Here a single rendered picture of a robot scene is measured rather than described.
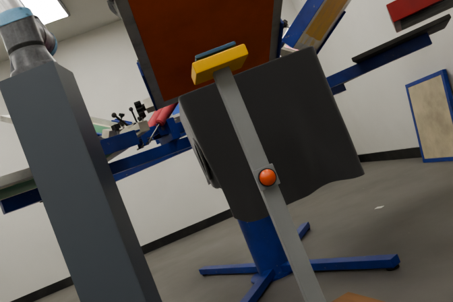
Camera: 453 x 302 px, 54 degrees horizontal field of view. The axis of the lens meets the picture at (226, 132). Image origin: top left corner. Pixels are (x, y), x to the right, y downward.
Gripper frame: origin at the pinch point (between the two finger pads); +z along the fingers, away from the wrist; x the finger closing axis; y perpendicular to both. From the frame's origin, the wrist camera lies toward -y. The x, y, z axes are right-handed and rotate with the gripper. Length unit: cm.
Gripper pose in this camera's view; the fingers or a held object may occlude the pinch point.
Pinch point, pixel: (128, 19)
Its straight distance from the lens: 160.2
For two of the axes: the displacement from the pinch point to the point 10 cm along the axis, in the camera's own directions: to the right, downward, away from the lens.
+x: 9.2, -3.7, 1.3
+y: -0.4, -4.0, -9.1
